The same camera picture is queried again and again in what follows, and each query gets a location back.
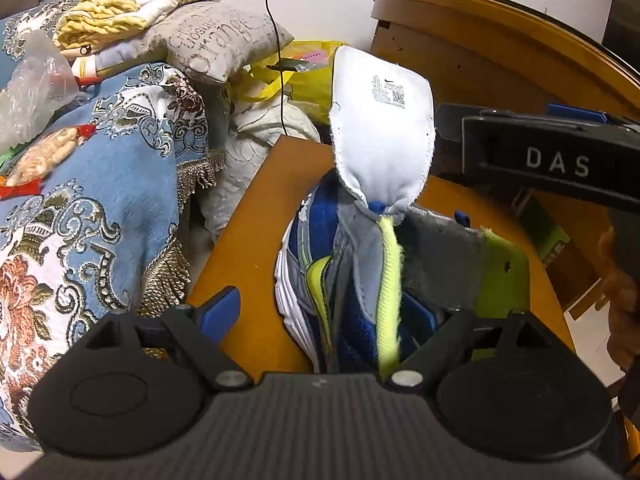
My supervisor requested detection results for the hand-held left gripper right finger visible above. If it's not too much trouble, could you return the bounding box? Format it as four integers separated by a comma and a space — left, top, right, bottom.
387, 307, 578, 391

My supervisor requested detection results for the blue floral brocade cover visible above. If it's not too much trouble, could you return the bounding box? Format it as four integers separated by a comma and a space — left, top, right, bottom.
0, 0, 226, 451

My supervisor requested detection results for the round wooden dining table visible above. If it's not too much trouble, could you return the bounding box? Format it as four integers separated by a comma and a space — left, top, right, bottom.
370, 0, 640, 311

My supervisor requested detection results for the white lace cloth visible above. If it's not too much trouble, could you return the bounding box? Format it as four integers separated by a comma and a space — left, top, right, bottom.
202, 95, 321, 241

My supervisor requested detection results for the green box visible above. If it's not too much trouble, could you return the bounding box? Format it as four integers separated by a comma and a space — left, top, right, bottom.
512, 190, 571, 266

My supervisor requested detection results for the blue running shoe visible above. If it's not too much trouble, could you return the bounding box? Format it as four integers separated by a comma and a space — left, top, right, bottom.
274, 45, 532, 386

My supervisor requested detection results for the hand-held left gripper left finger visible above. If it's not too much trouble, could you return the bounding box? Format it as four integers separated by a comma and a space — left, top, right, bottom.
85, 286, 253, 392

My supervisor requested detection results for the black cable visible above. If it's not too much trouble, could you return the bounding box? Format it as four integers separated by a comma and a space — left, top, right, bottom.
256, 0, 286, 137

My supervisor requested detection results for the small wooden table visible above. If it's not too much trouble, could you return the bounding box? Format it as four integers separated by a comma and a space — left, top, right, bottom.
185, 135, 576, 376

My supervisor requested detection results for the yellow plastic bag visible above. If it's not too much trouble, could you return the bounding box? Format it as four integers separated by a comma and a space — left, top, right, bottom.
240, 40, 351, 126

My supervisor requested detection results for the person's right hand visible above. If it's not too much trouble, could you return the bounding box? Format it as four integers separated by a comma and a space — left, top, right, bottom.
600, 227, 640, 374

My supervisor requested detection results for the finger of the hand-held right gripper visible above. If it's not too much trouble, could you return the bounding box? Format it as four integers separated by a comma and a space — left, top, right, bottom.
434, 103, 482, 177
545, 103, 628, 127

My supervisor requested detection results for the dark cabinet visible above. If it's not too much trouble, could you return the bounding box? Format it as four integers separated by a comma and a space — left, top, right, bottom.
602, 0, 640, 56

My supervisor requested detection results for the grey printed pillow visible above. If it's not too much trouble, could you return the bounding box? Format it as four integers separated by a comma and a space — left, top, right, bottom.
140, 2, 296, 83

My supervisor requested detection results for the snack packet with red ends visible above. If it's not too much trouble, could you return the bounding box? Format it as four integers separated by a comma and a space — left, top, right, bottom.
0, 125, 96, 201

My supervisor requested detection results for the clear plastic bag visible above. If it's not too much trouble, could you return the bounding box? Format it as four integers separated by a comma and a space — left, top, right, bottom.
0, 30, 81, 151

